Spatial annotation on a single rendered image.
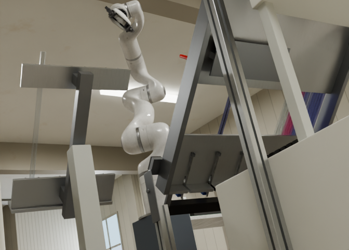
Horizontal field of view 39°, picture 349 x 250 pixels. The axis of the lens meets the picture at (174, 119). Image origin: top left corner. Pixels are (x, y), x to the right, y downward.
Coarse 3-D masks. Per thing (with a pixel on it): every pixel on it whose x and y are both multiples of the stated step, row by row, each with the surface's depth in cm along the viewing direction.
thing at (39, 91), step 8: (40, 56) 146; (40, 88) 149; (40, 96) 150; (40, 104) 151; (40, 112) 152; (32, 144) 155; (32, 152) 155; (32, 160) 156; (32, 168) 157; (32, 176) 158
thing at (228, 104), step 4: (228, 96) 170; (228, 100) 170; (228, 104) 170; (228, 108) 171; (224, 112) 172; (228, 112) 172; (224, 116) 172; (224, 120) 173; (220, 124) 174; (224, 124) 173; (220, 128) 174; (220, 132) 174
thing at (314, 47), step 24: (240, 0) 154; (240, 24) 158; (288, 24) 168; (312, 24) 174; (240, 48) 157; (264, 48) 162; (288, 48) 167; (312, 48) 178; (336, 48) 184; (216, 72) 156; (264, 72) 166; (312, 72) 183; (336, 72) 190
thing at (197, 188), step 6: (174, 186) 171; (180, 186) 172; (186, 186) 173; (192, 186) 174; (198, 186) 175; (204, 186) 176; (210, 186) 177; (174, 192) 168; (180, 192) 169; (186, 192) 170; (192, 192) 172
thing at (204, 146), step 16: (192, 144) 168; (208, 144) 172; (224, 144) 176; (240, 144) 180; (272, 144) 188; (208, 160) 175; (224, 160) 179; (176, 176) 170; (192, 176) 174; (208, 176) 178; (224, 176) 182
